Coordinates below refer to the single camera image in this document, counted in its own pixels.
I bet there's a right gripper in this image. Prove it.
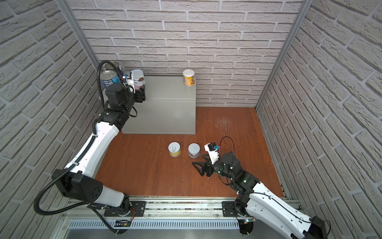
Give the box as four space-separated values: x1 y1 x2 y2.
193 154 235 183

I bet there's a white can with date stamp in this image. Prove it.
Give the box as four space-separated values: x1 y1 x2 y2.
131 69 145 84

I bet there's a yellow can with pull tab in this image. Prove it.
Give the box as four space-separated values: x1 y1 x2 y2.
168 142 181 157

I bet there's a large blue can gold lid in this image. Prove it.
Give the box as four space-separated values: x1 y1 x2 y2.
100 70 119 89

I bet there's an orange can with white lid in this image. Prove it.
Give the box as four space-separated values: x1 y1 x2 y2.
183 69 195 87

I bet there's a white can with pull tab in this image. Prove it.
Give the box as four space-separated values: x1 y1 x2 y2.
134 80 146 90

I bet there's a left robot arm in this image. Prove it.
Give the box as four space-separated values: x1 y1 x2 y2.
52 83 146 216

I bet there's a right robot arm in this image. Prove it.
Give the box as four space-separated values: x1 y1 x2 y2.
192 152 328 239

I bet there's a grey metal cabinet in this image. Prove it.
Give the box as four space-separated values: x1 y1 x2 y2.
121 76 196 134

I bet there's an aluminium corner profile left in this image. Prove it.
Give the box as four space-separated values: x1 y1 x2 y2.
56 0 99 69

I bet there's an aluminium corner profile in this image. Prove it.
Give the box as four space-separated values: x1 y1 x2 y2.
56 0 99 69
254 0 314 110

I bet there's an aluminium corner profile right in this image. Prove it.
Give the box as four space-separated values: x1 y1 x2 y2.
254 0 314 110

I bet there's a right camera black cable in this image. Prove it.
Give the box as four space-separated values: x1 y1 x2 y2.
218 136 235 156

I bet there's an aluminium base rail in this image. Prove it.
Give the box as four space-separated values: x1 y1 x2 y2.
56 196 260 234

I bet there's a black corrugated cable conduit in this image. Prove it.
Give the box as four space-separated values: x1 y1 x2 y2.
33 60 127 234

